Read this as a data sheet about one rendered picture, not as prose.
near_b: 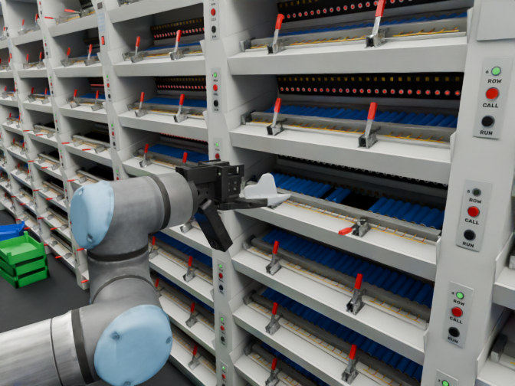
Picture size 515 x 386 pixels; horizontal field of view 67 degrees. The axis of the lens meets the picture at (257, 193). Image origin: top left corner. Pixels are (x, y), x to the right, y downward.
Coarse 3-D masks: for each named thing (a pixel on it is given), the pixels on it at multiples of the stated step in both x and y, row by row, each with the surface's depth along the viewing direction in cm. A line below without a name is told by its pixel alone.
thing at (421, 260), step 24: (264, 168) 123; (312, 168) 113; (432, 192) 89; (264, 216) 107; (288, 216) 100; (312, 216) 97; (336, 240) 91; (360, 240) 85; (384, 240) 83; (408, 240) 81; (408, 264) 78; (432, 264) 74
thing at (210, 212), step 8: (208, 200) 68; (200, 208) 68; (208, 208) 68; (200, 216) 70; (208, 216) 68; (216, 216) 70; (200, 224) 72; (208, 224) 70; (216, 224) 70; (208, 232) 72; (216, 232) 70; (224, 232) 72; (208, 240) 73; (216, 240) 72; (224, 240) 72; (216, 248) 74; (224, 248) 72
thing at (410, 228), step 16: (288, 192) 105; (304, 208) 99; (320, 208) 98; (336, 208) 94; (352, 208) 92; (384, 224) 86; (400, 224) 82; (416, 224) 81; (416, 240) 79; (432, 240) 79
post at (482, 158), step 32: (480, 0) 60; (480, 64) 62; (512, 96) 60; (512, 128) 61; (480, 160) 65; (512, 160) 61; (448, 192) 69; (448, 224) 70; (512, 224) 68; (448, 256) 72; (480, 256) 68; (448, 288) 73; (480, 288) 69; (480, 320) 70; (448, 352) 75; (480, 352) 71
